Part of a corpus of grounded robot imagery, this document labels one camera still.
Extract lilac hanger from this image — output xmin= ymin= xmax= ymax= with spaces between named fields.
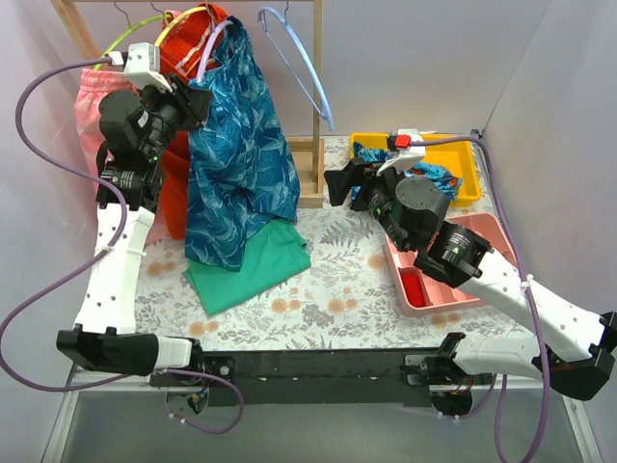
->
xmin=196 ymin=19 xmax=234 ymax=83

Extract dark blue shark shorts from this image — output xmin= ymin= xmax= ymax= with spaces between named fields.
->
xmin=185 ymin=16 xmax=301 ymax=272

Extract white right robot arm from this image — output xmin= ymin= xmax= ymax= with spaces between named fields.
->
xmin=324 ymin=158 xmax=616 ymax=400

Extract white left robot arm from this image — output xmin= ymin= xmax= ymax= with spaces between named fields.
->
xmin=56 ymin=75 xmax=212 ymax=386

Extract light blue patterned shorts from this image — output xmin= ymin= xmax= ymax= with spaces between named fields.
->
xmin=352 ymin=142 xmax=463 ymax=201

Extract pink patterned shorts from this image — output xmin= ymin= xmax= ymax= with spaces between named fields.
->
xmin=74 ymin=67 xmax=168 ymax=245

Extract orange shorts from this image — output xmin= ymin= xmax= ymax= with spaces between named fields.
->
xmin=147 ymin=3 xmax=228 ymax=244

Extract light blue hanger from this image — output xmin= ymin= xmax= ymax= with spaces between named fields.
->
xmin=256 ymin=7 xmax=335 ymax=131

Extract green hanger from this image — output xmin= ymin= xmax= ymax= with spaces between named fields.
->
xmin=100 ymin=12 xmax=174 ymax=58

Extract yellow hanger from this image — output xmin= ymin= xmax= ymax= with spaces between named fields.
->
xmin=154 ymin=3 xmax=213 ymax=53

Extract wooden clothes rack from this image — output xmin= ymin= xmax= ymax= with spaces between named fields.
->
xmin=52 ymin=0 xmax=334 ymax=208

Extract yellow plastic bin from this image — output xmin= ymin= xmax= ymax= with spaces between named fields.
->
xmin=349 ymin=132 xmax=482 ymax=207

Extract red rolled cloth front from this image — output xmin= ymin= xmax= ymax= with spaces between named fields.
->
xmin=401 ymin=273 xmax=426 ymax=308

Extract pink divided tray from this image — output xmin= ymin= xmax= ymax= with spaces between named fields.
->
xmin=384 ymin=212 xmax=517 ymax=316

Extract green folded cloth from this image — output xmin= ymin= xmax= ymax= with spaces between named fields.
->
xmin=185 ymin=219 xmax=311 ymax=315

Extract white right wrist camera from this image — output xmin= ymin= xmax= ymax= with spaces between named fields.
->
xmin=377 ymin=128 xmax=426 ymax=177

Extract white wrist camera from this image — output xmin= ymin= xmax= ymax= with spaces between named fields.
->
xmin=107 ymin=42 xmax=173 ymax=94
xmin=377 ymin=128 xmax=426 ymax=177

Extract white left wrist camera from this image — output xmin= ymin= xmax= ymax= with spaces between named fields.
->
xmin=107 ymin=42 xmax=173 ymax=94

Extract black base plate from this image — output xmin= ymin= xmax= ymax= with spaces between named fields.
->
xmin=201 ymin=347 xmax=468 ymax=406

